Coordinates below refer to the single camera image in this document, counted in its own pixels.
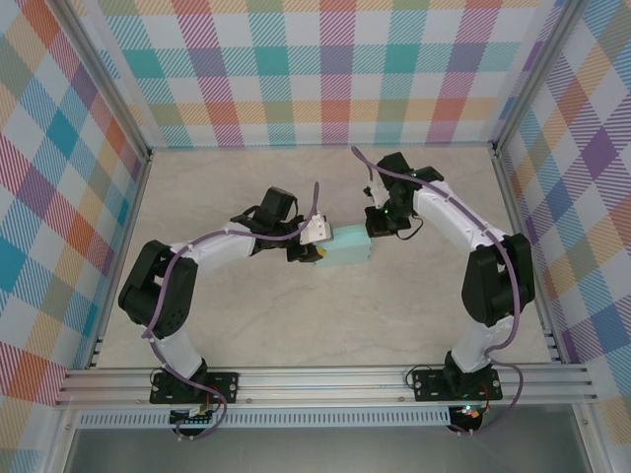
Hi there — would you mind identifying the thin black gripper wire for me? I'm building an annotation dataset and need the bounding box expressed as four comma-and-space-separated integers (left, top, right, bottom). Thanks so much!
395, 216, 424, 242

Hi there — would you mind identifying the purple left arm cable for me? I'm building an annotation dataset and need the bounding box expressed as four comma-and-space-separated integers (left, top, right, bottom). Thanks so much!
141, 181, 321, 442

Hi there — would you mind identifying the slotted grey cable duct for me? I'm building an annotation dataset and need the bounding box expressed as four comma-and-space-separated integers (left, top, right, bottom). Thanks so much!
76, 406, 453, 430

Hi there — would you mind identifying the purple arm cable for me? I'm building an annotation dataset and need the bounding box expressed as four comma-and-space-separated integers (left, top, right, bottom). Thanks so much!
350, 146, 526, 438
141, 181, 321, 442

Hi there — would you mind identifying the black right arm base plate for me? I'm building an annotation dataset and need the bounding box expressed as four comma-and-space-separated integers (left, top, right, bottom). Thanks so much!
411, 369, 504, 403

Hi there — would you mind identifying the aluminium side rail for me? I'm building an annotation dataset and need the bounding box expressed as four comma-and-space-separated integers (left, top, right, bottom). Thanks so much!
87, 150, 155, 370
492, 147, 566, 365

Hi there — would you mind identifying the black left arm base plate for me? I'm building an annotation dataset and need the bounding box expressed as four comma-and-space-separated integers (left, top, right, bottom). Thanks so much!
150, 372, 241, 405

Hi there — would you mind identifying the aluminium mounting rail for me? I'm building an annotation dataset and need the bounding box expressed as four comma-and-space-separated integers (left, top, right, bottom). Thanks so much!
53, 365, 600, 408

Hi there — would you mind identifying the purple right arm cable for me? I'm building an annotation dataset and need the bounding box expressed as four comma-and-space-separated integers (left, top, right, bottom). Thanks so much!
350, 146, 526, 438

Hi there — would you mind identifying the aluminium frame post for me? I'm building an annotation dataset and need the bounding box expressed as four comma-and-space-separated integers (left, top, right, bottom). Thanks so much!
56, 0, 153, 162
490, 0, 581, 152

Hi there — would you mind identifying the light blue paper box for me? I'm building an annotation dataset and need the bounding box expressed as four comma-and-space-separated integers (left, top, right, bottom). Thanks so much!
315, 224, 374, 270

